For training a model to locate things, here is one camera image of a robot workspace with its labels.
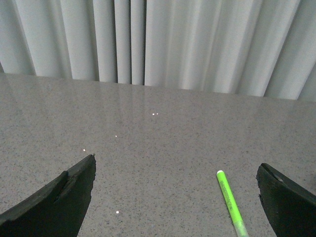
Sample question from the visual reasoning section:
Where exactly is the green marker pen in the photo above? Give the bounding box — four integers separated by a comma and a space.
216, 170, 249, 237

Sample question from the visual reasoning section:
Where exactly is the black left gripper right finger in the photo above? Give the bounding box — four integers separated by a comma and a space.
256, 163, 316, 237

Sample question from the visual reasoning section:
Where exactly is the white pleated curtain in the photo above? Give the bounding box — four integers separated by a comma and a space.
0, 0, 316, 101

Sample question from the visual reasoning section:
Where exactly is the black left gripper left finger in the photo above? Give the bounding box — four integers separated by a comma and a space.
0, 155, 96, 237

